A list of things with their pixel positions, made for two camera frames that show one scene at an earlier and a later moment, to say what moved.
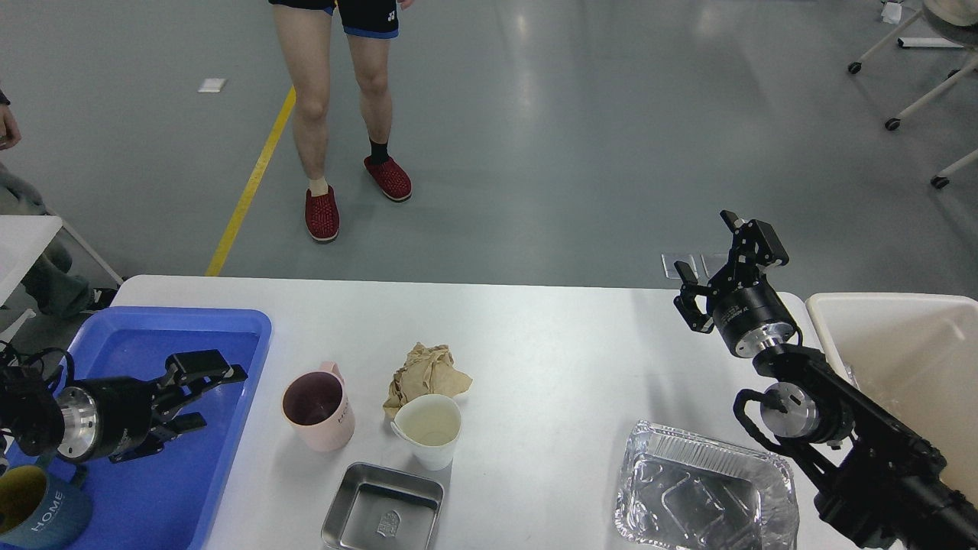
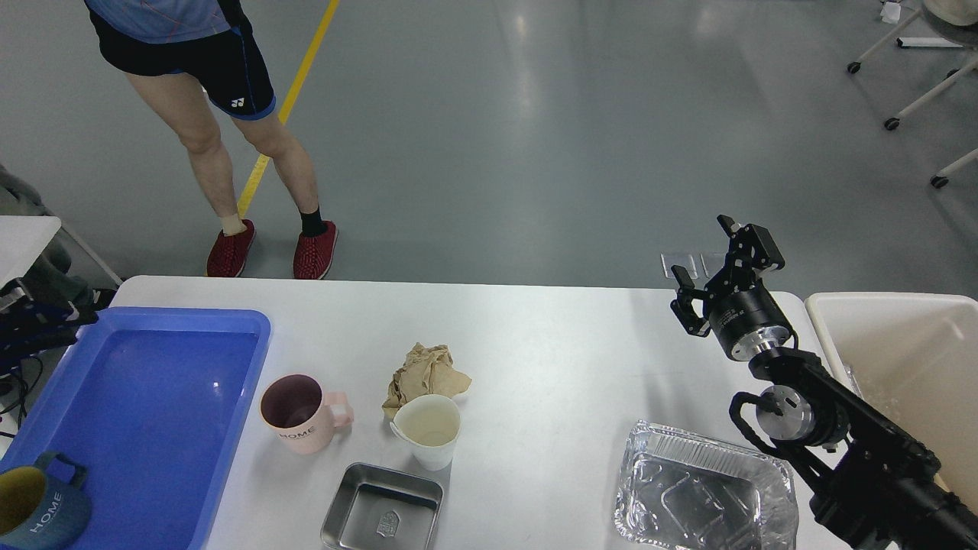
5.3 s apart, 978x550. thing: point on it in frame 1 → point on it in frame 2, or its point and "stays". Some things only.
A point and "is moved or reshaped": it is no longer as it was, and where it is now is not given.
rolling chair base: [954, 77] stays
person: [306, 30] → [199, 65]
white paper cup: [432, 424] stays
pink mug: [317, 406] is moved or reshaped
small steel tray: [377, 509] stays
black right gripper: [746, 308] stays
